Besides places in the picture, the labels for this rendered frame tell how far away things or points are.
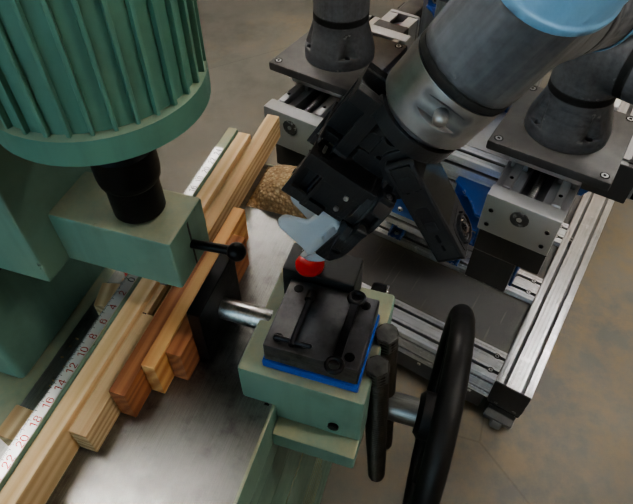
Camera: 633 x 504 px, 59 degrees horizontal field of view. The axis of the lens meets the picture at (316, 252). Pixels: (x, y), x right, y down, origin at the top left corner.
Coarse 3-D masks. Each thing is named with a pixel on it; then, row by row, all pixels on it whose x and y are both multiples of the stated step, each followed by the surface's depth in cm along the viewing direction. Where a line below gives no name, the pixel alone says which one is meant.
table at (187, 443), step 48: (288, 240) 76; (240, 288) 71; (240, 336) 66; (192, 384) 62; (240, 384) 62; (144, 432) 59; (192, 432) 59; (240, 432) 59; (288, 432) 62; (96, 480) 56; (144, 480) 56; (192, 480) 56; (240, 480) 56
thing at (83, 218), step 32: (96, 192) 58; (64, 224) 56; (96, 224) 55; (128, 224) 55; (160, 224) 55; (192, 224) 57; (96, 256) 59; (128, 256) 57; (160, 256) 55; (192, 256) 59
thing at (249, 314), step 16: (224, 256) 62; (224, 272) 61; (208, 288) 59; (224, 288) 62; (192, 304) 58; (208, 304) 59; (224, 304) 62; (240, 304) 62; (192, 320) 58; (208, 320) 60; (224, 320) 65; (240, 320) 61; (256, 320) 61; (208, 336) 61; (208, 352) 62
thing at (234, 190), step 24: (264, 120) 87; (264, 144) 84; (240, 168) 80; (240, 192) 79; (216, 216) 74; (144, 312) 64; (120, 360) 60; (96, 408) 56; (72, 432) 55; (96, 432) 56
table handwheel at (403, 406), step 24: (456, 312) 65; (456, 336) 61; (456, 360) 58; (432, 384) 81; (456, 384) 57; (408, 408) 68; (432, 408) 67; (456, 408) 56; (432, 432) 56; (456, 432) 56; (432, 456) 55; (408, 480) 76; (432, 480) 55
